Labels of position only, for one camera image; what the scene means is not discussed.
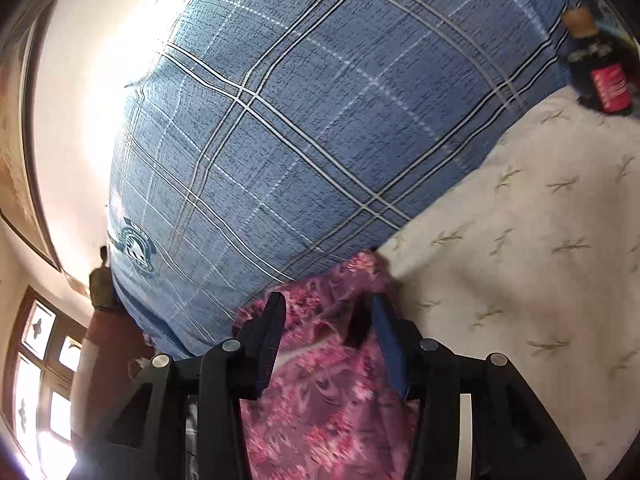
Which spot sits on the cream floral bed sheet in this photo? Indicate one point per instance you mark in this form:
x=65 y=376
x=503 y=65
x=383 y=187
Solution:
x=525 y=270

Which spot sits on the wooden framed wall picture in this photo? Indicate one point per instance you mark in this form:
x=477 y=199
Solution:
x=15 y=160

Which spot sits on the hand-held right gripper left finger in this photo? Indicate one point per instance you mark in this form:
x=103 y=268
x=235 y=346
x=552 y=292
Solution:
x=267 y=355

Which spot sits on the olive green garment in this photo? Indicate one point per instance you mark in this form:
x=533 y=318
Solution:
x=102 y=280

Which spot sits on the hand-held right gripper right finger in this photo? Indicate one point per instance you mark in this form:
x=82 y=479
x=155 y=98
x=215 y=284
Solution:
x=391 y=355

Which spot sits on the wooden framed window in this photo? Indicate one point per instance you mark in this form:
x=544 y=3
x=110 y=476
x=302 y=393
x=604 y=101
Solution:
x=40 y=375

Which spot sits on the blue plaid quilt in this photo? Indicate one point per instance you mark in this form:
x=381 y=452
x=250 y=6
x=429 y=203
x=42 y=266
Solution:
x=310 y=125

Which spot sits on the purple floral shirt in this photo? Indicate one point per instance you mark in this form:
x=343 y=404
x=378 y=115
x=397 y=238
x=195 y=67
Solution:
x=320 y=405

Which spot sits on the dark bottle with red label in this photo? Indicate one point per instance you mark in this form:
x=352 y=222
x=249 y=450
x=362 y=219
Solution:
x=602 y=67

